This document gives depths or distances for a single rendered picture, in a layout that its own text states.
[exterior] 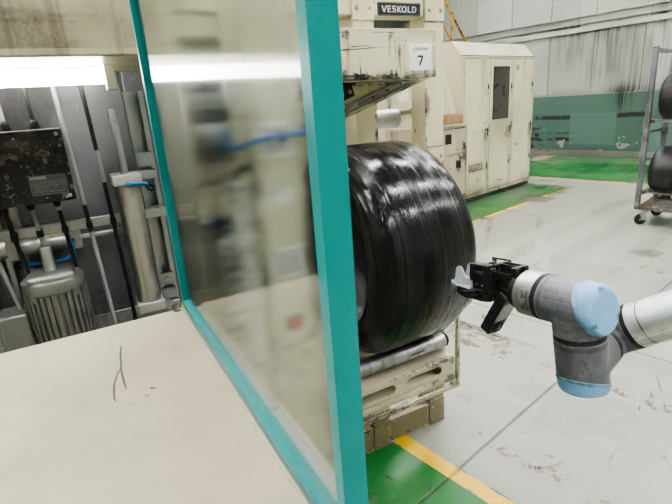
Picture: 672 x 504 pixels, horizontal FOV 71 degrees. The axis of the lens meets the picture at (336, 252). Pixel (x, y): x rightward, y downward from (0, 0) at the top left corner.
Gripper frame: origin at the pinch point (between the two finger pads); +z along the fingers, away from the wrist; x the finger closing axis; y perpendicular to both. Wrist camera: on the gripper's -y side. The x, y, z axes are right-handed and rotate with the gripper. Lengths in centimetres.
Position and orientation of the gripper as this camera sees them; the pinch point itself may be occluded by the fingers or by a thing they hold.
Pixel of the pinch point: (456, 284)
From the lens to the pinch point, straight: 116.6
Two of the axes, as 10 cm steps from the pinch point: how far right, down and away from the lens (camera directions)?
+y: -1.2, -9.7, -2.0
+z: -4.7, -1.2, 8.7
